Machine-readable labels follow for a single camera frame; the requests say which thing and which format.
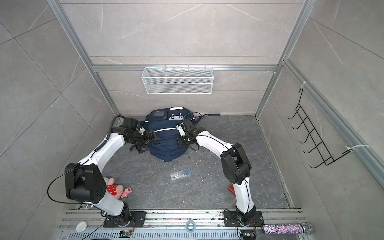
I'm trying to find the navy blue student backpack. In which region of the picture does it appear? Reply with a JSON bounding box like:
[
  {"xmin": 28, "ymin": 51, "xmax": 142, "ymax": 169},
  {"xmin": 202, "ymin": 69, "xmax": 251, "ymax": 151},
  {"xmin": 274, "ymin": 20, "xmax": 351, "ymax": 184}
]
[{"xmin": 140, "ymin": 107, "xmax": 203, "ymax": 162}]

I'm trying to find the clear plastic eraser box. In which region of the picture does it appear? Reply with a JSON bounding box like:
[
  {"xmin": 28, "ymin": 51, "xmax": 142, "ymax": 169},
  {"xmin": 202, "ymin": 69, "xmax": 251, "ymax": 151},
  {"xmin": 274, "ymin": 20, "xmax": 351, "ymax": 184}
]
[{"xmin": 170, "ymin": 169, "xmax": 192, "ymax": 181}]

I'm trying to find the red wallet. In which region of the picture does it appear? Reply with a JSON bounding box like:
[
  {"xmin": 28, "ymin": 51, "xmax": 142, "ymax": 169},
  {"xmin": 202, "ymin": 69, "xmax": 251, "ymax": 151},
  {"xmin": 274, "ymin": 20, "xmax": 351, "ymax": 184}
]
[{"xmin": 228, "ymin": 184, "xmax": 236, "ymax": 196}]

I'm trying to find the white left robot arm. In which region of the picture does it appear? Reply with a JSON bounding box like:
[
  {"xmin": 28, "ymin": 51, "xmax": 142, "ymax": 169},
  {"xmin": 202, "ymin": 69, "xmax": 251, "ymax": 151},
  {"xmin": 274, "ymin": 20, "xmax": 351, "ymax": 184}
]
[{"xmin": 65, "ymin": 115, "xmax": 160, "ymax": 217}]

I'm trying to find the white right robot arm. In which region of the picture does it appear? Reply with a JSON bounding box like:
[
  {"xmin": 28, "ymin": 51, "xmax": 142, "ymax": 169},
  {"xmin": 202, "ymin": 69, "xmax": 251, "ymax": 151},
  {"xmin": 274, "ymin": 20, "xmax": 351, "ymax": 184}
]
[{"xmin": 177, "ymin": 119, "xmax": 257, "ymax": 226}]

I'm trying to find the pink plush doll red dress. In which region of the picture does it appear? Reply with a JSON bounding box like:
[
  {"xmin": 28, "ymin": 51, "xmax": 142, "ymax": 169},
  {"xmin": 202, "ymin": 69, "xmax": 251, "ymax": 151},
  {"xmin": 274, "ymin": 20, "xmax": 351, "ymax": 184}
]
[{"xmin": 104, "ymin": 177, "xmax": 133, "ymax": 200}]

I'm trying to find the clear tape roll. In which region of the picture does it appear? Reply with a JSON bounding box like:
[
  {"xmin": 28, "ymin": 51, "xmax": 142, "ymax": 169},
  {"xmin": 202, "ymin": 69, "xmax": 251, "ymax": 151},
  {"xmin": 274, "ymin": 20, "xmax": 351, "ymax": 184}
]
[{"xmin": 185, "ymin": 220, "xmax": 196, "ymax": 233}]

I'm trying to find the white round cap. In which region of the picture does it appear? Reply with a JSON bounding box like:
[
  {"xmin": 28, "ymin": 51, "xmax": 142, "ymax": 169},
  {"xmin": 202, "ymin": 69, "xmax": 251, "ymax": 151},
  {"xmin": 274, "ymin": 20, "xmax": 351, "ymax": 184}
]
[{"xmin": 76, "ymin": 221, "xmax": 88, "ymax": 233}]

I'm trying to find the glittery purple tube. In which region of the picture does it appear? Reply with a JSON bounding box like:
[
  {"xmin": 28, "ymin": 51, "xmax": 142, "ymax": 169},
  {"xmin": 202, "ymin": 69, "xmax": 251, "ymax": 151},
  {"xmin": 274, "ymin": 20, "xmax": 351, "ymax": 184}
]
[{"xmin": 262, "ymin": 222, "xmax": 315, "ymax": 235}]

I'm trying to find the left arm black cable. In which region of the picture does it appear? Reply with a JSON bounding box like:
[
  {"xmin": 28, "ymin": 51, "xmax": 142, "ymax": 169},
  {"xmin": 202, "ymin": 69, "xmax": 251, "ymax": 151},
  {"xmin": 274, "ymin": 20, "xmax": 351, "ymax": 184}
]
[{"xmin": 106, "ymin": 115, "xmax": 125, "ymax": 140}]

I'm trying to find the white wire mesh basket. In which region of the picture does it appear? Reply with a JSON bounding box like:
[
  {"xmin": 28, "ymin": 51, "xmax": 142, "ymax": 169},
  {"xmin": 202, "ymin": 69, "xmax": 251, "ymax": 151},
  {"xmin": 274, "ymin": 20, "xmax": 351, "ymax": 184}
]
[{"xmin": 142, "ymin": 67, "xmax": 214, "ymax": 95}]

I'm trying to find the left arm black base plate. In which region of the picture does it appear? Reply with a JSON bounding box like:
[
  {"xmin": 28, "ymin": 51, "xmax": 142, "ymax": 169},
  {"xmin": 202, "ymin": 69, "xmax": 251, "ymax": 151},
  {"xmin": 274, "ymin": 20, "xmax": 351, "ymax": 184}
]
[{"xmin": 103, "ymin": 211, "xmax": 146, "ymax": 228}]

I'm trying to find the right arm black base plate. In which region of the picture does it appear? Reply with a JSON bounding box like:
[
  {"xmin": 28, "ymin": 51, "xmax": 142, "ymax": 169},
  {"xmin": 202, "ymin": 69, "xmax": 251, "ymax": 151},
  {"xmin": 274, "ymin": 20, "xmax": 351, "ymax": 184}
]
[{"xmin": 223, "ymin": 209, "xmax": 265, "ymax": 227}]

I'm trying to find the aluminium rail frame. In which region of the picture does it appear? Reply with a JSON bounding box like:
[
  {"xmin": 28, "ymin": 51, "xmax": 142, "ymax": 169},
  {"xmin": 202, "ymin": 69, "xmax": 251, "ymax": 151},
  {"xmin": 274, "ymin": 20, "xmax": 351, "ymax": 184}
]
[{"xmin": 56, "ymin": 209, "xmax": 313, "ymax": 240}]

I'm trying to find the black wire hook rack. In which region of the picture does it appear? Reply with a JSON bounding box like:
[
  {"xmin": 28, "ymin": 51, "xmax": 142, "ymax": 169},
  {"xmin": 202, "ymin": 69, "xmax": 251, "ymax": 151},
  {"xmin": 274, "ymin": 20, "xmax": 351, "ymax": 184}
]
[{"xmin": 287, "ymin": 89, "xmax": 353, "ymax": 169}]

